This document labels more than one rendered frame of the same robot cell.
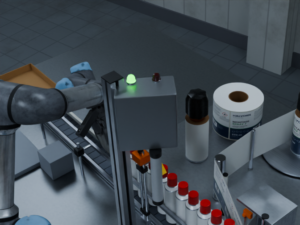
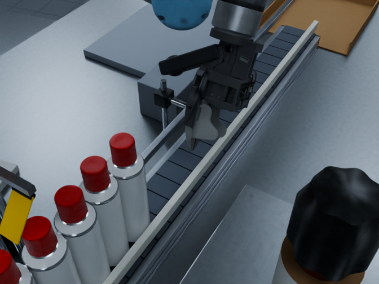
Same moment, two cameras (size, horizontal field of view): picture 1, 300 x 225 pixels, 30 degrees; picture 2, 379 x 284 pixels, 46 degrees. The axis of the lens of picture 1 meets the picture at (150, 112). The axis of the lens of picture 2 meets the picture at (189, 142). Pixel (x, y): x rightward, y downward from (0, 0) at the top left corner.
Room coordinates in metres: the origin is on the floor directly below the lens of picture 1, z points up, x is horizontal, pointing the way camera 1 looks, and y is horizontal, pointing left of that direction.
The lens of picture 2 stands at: (1.40, -0.35, 1.49)
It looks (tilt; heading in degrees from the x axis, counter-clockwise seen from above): 45 degrees down; 68
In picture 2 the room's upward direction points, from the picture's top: straight up
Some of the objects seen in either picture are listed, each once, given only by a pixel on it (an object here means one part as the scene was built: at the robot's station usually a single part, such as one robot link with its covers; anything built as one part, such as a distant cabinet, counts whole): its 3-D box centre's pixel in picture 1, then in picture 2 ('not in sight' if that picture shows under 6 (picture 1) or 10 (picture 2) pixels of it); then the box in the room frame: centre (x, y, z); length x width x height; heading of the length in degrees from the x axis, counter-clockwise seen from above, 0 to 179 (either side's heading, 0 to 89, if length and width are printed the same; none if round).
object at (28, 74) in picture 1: (22, 89); (320, 12); (2.21, 0.60, 0.85); 0.30 x 0.26 x 0.04; 36
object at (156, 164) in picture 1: (156, 177); not in sight; (1.21, -0.01, 1.18); 0.04 x 0.04 x 0.21
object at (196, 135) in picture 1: (197, 125); (315, 274); (1.63, -0.17, 1.03); 0.09 x 0.09 x 0.30
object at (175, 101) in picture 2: (85, 156); (174, 117); (1.62, 0.26, 0.91); 0.07 x 0.03 x 0.17; 126
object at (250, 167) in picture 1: (252, 149); not in sight; (1.54, -0.37, 0.97); 0.02 x 0.02 x 0.19
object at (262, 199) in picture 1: (266, 202); not in sight; (1.12, -0.32, 1.14); 0.14 x 0.11 x 0.01; 36
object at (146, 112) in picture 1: (146, 113); not in sight; (1.27, 0.01, 1.38); 0.17 x 0.10 x 0.19; 91
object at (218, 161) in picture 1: (219, 177); not in sight; (1.40, -0.23, 0.97); 0.05 x 0.05 x 0.19
